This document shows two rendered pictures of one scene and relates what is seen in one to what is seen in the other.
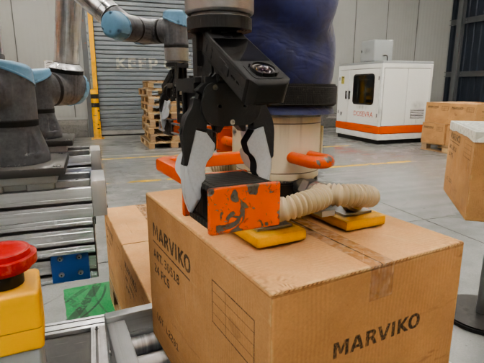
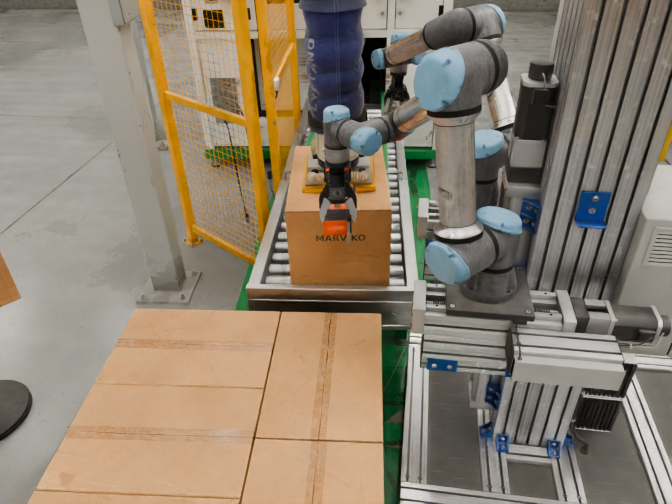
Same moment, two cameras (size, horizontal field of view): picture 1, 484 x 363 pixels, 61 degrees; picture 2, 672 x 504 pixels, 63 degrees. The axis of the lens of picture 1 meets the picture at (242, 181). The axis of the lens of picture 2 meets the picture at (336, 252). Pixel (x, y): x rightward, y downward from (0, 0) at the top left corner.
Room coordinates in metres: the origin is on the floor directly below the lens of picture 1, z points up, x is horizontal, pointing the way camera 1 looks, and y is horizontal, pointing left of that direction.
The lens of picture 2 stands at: (2.66, 0.92, 1.97)
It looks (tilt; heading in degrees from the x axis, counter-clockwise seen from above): 34 degrees down; 209
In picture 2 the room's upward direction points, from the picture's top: 2 degrees counter-clockwise
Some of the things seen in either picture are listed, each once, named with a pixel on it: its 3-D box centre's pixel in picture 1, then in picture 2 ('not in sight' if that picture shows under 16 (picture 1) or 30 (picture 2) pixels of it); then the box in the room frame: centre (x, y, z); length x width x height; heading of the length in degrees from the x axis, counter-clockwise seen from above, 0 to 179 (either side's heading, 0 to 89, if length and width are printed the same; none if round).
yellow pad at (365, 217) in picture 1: (312, 195); (315, 168); (0.89, -0.16, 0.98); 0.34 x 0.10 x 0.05; 28
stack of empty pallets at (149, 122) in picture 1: (168, 112); not in sight; (8.79, 1.53, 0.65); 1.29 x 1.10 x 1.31; 20
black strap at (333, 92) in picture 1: (278, 93); (337, 116); (0.85, -0.07, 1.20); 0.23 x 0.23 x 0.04
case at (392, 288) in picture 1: (274, 297); (339, 215); (0.85, -0.07, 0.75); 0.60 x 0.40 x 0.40; 28
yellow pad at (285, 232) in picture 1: (236, 205); (361, 166); (0.80, 0.01, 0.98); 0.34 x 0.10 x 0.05; 28
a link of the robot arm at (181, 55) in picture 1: (177, 55); (336, 152); (1.36, 0.20, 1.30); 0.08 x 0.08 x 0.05
